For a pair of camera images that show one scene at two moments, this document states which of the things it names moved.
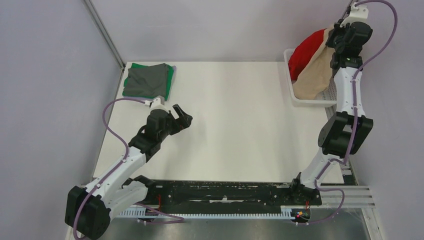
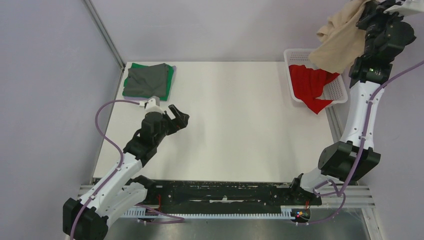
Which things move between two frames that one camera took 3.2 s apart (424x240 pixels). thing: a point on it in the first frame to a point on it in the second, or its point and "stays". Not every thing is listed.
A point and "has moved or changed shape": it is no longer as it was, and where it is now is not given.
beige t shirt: (316, 77) has moved or changed shape
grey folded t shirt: (148, 81) stays
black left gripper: (183, 122) stays
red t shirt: (306, 47) to (308, 84)
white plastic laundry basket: (327, 98) stays
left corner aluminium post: (89, 6) stays
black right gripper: (338, 29) to (374, 10)
